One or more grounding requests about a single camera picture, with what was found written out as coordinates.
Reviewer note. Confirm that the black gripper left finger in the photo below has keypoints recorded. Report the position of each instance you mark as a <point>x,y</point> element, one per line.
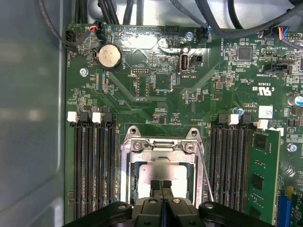
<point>146,212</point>

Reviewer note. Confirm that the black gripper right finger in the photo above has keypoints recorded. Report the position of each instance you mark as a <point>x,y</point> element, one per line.
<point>180,212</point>

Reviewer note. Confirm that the silver CPU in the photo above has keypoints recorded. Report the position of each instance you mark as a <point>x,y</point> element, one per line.
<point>165,172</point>

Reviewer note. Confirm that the metal socket cover frame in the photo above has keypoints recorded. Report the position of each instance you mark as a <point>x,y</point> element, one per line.
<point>163,156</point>

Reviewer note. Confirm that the CPU socket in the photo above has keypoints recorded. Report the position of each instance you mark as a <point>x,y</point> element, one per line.
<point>133,134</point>

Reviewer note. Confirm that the blue expansion slot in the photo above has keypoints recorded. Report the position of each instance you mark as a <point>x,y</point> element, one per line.
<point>284,212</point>

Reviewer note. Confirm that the green RAM stick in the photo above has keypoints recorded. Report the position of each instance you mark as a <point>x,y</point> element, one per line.
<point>262,165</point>

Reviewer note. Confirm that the green motherboard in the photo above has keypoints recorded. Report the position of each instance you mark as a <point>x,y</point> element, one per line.
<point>189,99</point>

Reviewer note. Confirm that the silver motherboard screw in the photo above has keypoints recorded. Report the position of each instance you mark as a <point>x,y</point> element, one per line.
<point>83,72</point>
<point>291,148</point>
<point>189,35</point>

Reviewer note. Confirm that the white barcode sticker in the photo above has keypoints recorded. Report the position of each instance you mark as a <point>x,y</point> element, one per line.
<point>265,111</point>

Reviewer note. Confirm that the internal USB port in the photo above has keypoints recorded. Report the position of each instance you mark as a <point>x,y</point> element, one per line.
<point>184,62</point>

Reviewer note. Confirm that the black open PC case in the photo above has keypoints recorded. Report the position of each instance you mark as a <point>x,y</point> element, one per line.
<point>28,118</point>

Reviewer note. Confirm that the silver blue capacitor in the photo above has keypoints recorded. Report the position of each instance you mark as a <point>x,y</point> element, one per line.
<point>294,100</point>

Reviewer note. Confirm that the silver coin battery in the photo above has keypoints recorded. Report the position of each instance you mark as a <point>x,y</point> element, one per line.
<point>109,56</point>

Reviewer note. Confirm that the square black chip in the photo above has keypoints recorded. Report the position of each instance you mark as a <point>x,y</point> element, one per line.
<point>244,53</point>

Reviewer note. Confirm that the black fan connector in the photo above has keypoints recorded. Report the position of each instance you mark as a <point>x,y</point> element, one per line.
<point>70,37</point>

